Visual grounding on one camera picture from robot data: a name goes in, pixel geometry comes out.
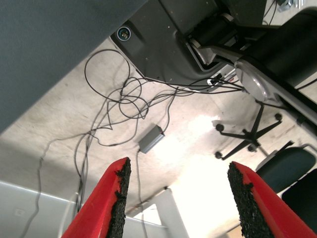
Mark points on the black robot base with lens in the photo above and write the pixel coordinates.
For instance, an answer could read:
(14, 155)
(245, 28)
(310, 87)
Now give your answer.
(158, 49)

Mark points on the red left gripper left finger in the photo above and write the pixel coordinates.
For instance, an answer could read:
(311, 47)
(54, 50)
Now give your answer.
(104, 210)

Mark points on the white cabinet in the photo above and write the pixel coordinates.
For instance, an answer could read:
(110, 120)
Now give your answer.
(37, 213)

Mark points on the dark grey table cloth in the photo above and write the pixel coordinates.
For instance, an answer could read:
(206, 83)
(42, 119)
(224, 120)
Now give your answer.
(49, 49)

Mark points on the black beam frame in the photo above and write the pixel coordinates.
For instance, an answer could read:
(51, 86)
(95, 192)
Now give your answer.
(250, 79)

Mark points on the dark office chair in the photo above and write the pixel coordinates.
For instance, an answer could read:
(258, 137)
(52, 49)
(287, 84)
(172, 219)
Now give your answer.
(289, 166)

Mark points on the aluminium profile frame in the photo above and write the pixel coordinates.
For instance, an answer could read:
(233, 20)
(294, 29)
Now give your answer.
(294, 3)

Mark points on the black cylinder housing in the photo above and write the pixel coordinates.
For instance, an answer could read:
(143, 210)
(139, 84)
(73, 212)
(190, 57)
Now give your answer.
(284, 49)

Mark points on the grey power adapter box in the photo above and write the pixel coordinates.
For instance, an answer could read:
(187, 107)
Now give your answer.
(151, 140)

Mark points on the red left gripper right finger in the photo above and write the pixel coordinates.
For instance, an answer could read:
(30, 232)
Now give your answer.
(267, 213)

